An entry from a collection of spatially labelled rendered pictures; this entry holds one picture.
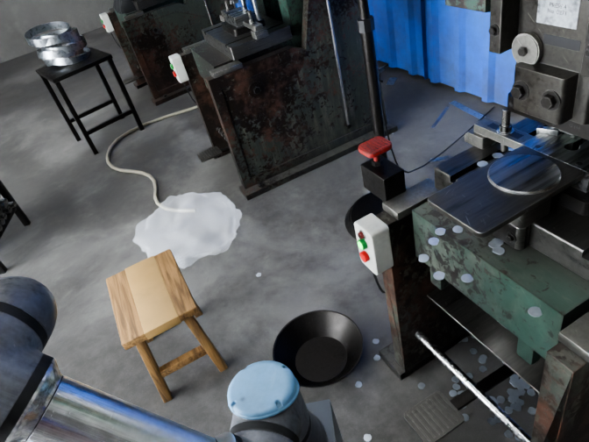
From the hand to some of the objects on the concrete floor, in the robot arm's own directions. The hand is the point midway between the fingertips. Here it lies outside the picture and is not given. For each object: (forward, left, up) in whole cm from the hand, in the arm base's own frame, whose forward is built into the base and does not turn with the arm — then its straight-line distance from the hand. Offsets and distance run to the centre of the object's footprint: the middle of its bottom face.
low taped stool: (+20, +68, -36) cm, 80 cm away
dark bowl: (+69, +54, -36) cm, 95 cm away
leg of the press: (+133, +65, -36) cm, 152 cm away
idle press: (+92, +207, -36) cm, 230 cm away
